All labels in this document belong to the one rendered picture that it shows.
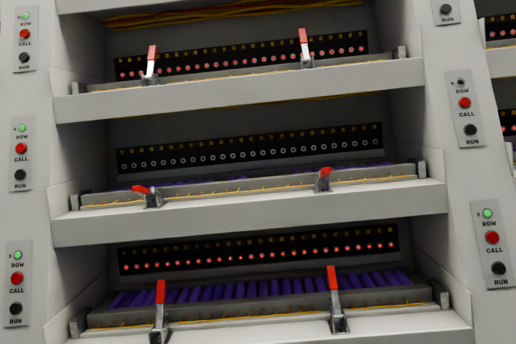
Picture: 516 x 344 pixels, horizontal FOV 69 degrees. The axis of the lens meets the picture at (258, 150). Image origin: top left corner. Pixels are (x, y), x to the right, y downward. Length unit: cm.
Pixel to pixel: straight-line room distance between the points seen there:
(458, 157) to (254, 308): 39
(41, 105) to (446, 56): 66
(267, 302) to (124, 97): 41
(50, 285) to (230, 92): 40
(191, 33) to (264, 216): 48
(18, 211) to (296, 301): 46
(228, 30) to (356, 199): 49
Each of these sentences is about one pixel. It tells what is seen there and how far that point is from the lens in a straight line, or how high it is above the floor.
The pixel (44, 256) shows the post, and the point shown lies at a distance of 67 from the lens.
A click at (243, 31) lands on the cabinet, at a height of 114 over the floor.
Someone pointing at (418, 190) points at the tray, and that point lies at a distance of 60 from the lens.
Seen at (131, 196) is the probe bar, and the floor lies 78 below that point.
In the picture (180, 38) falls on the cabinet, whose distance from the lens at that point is 89.
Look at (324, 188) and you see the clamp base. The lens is 60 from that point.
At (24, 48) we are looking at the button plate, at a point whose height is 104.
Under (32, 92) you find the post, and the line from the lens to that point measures 73.
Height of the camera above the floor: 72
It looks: 11 degrees up
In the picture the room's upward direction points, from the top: 5 degrees counter-clockwise
